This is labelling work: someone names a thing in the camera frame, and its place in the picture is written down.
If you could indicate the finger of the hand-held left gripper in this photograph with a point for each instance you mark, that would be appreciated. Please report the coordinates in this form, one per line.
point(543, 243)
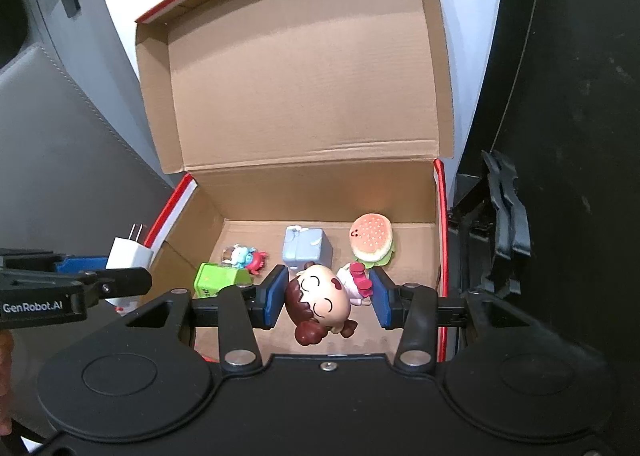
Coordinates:
point(125, 281)
point(80, 263)

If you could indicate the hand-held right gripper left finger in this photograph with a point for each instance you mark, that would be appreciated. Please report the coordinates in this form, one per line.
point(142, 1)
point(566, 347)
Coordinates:
point(272, 297)

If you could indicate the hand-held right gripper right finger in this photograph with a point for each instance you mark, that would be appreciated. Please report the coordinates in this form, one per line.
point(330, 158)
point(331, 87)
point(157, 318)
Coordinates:
point(380, 299)

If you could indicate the white charger plug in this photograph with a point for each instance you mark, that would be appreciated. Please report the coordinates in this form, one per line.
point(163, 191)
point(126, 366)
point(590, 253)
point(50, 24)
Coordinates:
point(127, 253)

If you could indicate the blue cartoon figurine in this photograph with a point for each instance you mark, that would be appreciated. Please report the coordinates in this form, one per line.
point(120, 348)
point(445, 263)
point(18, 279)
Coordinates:
point(245, 258)

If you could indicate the brown-haired doll figurine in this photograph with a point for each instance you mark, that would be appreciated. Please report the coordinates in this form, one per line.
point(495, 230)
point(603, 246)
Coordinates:
point(320, 291)

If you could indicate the green toy box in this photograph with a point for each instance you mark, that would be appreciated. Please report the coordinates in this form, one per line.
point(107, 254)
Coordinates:
point(220, 278)

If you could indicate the light blue white toy box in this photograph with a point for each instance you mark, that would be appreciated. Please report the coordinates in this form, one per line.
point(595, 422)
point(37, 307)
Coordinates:
point(307, 246)

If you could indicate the burger toy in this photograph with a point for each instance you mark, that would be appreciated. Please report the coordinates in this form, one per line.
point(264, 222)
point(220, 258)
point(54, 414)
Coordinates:
point(372, 236)

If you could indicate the brown cardboard box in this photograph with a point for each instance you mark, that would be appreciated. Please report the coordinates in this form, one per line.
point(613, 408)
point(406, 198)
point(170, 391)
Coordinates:
point(300, 86)

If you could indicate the person's left hand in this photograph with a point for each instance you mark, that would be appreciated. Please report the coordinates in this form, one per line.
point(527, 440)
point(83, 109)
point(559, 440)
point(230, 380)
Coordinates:
point(5, 376)

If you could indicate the grey leather seat cushion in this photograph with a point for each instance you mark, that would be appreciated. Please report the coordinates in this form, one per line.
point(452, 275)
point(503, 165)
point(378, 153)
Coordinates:
point(60, 146)

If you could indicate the black bag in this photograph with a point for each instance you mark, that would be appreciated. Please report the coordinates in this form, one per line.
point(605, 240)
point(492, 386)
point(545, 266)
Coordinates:
point(575, 86)

